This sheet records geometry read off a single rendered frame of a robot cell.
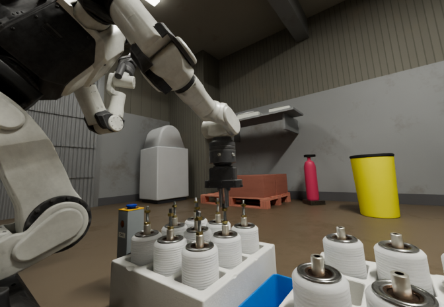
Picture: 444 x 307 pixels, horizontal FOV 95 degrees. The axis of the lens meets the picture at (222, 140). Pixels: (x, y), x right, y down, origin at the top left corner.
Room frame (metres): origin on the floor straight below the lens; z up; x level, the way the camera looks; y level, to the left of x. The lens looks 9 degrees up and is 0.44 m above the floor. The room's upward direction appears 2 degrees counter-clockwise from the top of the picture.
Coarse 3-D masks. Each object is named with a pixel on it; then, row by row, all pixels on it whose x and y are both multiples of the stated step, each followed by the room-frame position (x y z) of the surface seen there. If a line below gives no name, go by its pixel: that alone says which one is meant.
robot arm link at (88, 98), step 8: (80, 88) 0.80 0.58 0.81; (88, 88) 0.81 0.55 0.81; (96, 88) 0.85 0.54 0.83; (80, 96) 0.81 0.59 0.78; (88, 96) 0.82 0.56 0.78; (96, 96) 0.84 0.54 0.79; (80, 104) 0.83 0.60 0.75; (88, 104) 0.83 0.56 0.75; (96, 104) 0.84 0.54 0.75; (88, 112) 0.84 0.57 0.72; (96, 112) 0.85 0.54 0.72; (104, 112) 0.87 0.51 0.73; (88, 120) 0.86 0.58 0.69; (96, 120) 0.86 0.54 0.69; (104, 120) 0.86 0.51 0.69; (112, 120) 0.89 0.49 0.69; (120, 120) 0.93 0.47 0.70; (88, 128) 0.91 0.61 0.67; (104, 128) 0.88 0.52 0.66; (112, 128) 0.89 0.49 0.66; (120, 128) 0.93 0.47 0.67
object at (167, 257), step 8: (184, 240) 0.64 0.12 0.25; (160, 248) 0.60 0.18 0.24; (168, 248) 0.60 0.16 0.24; (176, 248) 0.61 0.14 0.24; (160, 256) 0.60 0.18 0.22; (168, 256) 0.60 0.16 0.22; (176, 256) 0.61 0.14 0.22; (160, 264) 0.60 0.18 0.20; (168, 264) 0.60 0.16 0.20; (176, 264) 0.61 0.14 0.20; (160, 272) 0.60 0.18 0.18; (168, 272) 0.60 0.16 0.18; (176, 272) 0.61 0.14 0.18
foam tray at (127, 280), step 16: (128, 256) 0.72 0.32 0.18; (256, 256) 0.68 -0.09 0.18; (272, 256) 0.76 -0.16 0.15; (112, 272) 0.69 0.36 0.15; (128, 272) 0.64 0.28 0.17; (144, 272) 0.61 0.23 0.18; (224, 272) 0.59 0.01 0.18; (240, 272) 0.59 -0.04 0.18; (256, 272) 0.66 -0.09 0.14; (272, 272) 0.76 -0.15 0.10; (112, 288) 0.69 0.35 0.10; (128, 288) 0.63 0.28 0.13; (144, 288) 0.59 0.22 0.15; (160, 288) 0.55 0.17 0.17; (176, 288) 0.52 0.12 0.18; (192, 288) 0.52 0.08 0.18; (208, 288) 0.52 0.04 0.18; (224, 288) 0.53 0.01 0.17; (240, 288) 0.59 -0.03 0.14; (256, 288) 0.66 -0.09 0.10; (112, 304) 0.68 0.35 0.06; (128, 304) 0.63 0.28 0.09; (144, 304) 0.59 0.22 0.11; (160, 304) 0.55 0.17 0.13; (176, 304) 0.52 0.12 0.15; (192, 304) 0.49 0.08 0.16; (208, 304) 0.48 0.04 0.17; (224, 304) 0.53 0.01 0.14
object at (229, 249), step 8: (216, 240) 0.64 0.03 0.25; (224, 240) 0.63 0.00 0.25; (232, 240) 0.63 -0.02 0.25; (240, 240) 0.66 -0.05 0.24; (224, 248) 0.63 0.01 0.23; (232, 248) 0.63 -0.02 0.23; (240, 248) 0.66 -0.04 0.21; (224, 256) 0.62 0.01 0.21; (232, 256) 0.63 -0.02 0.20; (240, 256) 0.65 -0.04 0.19; (224, 264) 0.63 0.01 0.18; (232, 264) 0.63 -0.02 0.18
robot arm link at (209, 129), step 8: (208, 128) 0.66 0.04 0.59; (216, 128) 0.65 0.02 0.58; (224, 128) 0.63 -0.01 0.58; (208, 136) 0.68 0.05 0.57; (216, 136) 0.65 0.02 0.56; (224, 136) 0.64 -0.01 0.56; (232, 136) 0.66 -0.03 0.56; (216, 144) 0.63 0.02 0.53; (224, 144) 0.63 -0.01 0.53; (232, 144) 0.64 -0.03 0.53
